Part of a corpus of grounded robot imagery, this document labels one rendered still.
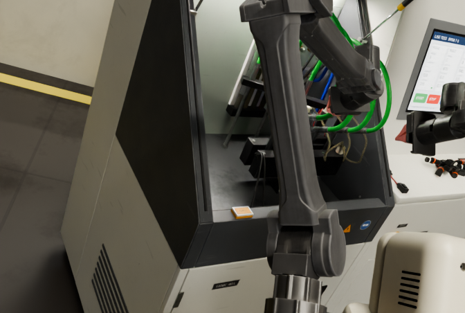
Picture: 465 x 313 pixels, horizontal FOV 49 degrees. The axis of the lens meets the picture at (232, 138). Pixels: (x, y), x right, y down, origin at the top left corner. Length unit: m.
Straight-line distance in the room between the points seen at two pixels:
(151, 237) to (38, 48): 2.29
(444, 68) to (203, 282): 1.11
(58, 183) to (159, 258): 1.37
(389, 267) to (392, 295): 0.04
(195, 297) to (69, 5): 2.35
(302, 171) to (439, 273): 0.22
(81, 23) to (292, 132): 2.80
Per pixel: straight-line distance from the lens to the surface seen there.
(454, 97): 1.23
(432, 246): 0.72
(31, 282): 2.26
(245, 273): 1.47
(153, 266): 1.46
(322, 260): 0.76
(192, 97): 1.26
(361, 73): 1.06
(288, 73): 0.72
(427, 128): 1.24
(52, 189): 2.67
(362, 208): 1.56
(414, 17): 1.74
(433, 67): 1.88
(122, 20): 1.69
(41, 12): 3.46
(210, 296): 1.48
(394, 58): 1.72
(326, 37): 0.89
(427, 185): 1.83
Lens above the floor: 1.72
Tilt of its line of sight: 29 degrees down
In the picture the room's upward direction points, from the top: 22 degrees clockwise
